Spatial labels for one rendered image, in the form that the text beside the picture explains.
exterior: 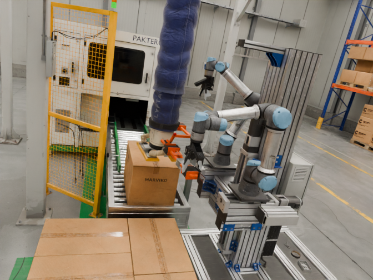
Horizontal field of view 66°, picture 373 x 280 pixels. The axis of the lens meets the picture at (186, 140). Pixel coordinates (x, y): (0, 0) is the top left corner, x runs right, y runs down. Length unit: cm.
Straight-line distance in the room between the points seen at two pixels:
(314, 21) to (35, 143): 1242
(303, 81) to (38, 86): 217
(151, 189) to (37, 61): 146
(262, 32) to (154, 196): 1067
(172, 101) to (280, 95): 74
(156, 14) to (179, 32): 911
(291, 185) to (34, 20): 244
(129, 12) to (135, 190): 900
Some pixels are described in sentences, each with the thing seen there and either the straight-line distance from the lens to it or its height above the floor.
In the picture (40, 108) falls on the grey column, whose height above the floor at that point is 117.
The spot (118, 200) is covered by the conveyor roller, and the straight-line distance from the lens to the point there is 268.
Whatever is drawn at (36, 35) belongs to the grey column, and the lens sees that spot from 282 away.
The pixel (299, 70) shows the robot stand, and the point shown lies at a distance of 215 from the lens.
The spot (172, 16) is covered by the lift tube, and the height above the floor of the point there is 209.
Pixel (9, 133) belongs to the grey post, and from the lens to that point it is 536.
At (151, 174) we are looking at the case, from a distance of 242.
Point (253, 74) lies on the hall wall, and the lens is 1257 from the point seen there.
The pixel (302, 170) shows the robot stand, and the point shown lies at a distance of 239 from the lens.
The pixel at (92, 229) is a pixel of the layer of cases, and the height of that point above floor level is 54.
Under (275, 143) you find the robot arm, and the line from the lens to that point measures 181.
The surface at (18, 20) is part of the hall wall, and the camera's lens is 1115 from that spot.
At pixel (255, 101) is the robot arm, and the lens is 234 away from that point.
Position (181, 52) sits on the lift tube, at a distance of 199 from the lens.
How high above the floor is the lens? 192
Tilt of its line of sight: 18 degrees down
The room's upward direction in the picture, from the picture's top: 10 degrees clockwise
